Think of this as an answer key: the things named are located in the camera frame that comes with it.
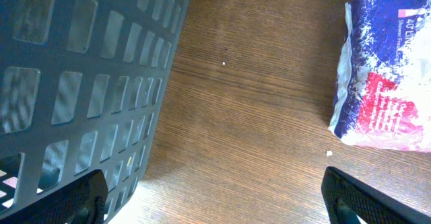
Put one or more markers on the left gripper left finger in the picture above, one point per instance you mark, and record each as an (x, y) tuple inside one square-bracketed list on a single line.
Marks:
[(81, 201)]

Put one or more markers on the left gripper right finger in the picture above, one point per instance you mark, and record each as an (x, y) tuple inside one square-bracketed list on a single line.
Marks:
[(349, 200)]

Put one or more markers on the red purple snack bag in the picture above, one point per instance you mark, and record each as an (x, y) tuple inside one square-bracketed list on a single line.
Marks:
[(382, 95)]

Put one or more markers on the grey plastic mesh basket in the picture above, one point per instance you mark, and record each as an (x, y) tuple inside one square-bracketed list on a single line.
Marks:
[(82, 84)]

